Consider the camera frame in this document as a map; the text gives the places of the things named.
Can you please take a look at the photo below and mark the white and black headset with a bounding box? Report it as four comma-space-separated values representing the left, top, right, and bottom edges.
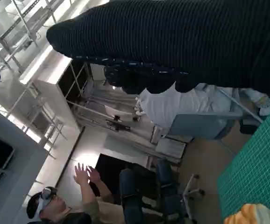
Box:
31, 186, 57, 220

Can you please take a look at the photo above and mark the white low cabinet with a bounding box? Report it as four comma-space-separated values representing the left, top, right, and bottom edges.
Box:
149, 126, 194, 164

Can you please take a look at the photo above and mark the silver metal shelving rack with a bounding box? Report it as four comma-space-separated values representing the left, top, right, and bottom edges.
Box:
0, 0, 63, 77

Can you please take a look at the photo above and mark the dark blue office chair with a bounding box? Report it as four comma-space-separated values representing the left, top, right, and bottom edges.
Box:
123, 158, 206, 224

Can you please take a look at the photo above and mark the seated person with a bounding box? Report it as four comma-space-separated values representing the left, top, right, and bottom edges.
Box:
135, 83, 270, 131

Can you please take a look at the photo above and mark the right robot hand black glove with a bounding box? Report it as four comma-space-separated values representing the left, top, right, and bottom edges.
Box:
46, 0, 270, 98

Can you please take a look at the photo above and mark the white tall locker cabinet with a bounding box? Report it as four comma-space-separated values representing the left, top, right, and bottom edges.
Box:
19, 44, 96, 128

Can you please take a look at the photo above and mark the long orange glazed bread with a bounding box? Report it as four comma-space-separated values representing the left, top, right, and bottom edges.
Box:
223, 203, 270, 224

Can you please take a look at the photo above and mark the green cutting mat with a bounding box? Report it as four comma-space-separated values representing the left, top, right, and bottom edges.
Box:
216, 98, 270, 224

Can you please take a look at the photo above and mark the person wearing headset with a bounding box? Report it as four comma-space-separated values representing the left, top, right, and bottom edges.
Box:
26, 162, 154, 224

